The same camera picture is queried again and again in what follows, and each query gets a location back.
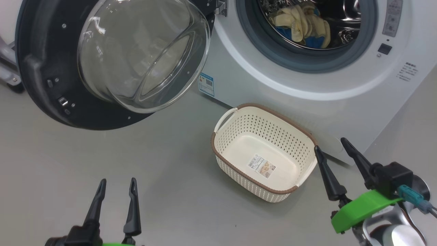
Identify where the small black text label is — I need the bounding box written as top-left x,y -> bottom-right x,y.
396,63 -> 419,82

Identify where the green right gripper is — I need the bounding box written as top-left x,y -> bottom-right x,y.
314,137 -> 404,235

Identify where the blue energy label sticker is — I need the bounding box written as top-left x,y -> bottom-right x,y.
199,72 -> 215,97

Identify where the grey caster leg frame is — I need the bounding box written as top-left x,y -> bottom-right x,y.
0,36 -> 25,93

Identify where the white partition board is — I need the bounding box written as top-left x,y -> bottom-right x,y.
0,0 -> 23,45

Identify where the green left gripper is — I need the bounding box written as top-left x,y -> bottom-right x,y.
83,178 -> 144,246

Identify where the grey washing machine door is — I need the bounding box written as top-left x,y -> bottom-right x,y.
15,0 -> 216,131

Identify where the cream perforated laundry basket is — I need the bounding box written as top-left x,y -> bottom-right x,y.
211,103 -> 319,203

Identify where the teal camera cable connector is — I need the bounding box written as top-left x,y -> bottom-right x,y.
397,184 -> 437,218

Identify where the grey warning label sticker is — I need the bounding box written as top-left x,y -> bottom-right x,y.
382,0 -> 403,37

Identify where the white front-load washing machine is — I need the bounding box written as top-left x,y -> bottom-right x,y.
196,0 -> 437,166

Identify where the basket product sticker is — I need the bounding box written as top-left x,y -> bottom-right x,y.
247,154 -> 276,178

